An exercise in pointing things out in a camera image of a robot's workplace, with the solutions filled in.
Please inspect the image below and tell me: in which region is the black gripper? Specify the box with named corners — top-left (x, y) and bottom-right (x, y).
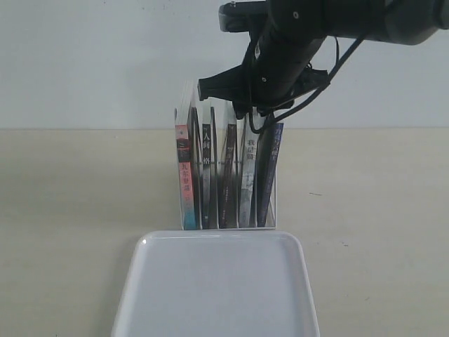
top-left (197, 24), bottom-right (329, 119)

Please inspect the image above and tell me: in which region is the white grey spine book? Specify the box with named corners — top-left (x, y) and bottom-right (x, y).
top-left (239, 110), bottom-right (263, 227)

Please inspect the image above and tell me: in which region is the dark blue cover book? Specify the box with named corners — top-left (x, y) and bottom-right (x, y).
top-left (257, 122), bottom-right (283, 227)

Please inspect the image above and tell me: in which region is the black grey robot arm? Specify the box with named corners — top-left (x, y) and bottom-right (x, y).
top-left (198, 0), bottom-right (448, 119)

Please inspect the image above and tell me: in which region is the black spine white text book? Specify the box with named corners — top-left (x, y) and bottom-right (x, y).
top-left (202, 101), bottom-right (211, 229)

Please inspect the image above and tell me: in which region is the pink and teal spine book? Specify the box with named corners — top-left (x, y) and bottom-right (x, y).
top-left (175, 81), bottom-right (197, 230)

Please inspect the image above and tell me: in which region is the clear acrylic book rack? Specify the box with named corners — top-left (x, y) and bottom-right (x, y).
top-left (189, 104), bottom-right (277, 230)

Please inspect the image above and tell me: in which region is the dark brown spine book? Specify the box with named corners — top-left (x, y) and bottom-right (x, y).
top-left (219, 102), bottom-right (237, 228)

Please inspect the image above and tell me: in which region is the white plastic tray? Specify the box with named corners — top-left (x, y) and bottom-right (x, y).
top-left (112, 229), bottom-right (320, 336)

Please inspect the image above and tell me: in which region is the black cable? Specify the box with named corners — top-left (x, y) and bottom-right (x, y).
top-left (243, 20), bottom-right (387, 135)

